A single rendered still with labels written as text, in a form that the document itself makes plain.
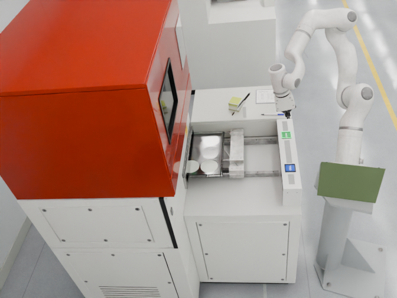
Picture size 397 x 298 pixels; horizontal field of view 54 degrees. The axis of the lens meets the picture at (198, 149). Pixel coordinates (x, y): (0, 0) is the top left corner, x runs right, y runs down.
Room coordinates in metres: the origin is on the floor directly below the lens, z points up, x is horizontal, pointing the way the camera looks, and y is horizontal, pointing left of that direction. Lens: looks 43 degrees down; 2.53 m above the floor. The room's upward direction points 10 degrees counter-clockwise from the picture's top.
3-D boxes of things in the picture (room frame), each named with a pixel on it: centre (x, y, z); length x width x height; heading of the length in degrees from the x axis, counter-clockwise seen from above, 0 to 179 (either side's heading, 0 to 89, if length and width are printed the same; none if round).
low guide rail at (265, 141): (1.80, -0.24, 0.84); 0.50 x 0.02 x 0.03; 79
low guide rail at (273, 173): (1.53, -0.18, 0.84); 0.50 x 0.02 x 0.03; 79
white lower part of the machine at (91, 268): (1.58, 0.45, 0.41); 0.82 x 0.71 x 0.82; 169
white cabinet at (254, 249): (1.72, -0.26, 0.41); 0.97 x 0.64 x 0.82; 169
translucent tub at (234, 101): (1.97, -0.28, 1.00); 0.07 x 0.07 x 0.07; 57
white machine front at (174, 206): (1.52, 0.11, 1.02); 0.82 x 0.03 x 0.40; 169
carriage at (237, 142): (1.66, -0.22, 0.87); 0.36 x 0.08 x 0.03; 169
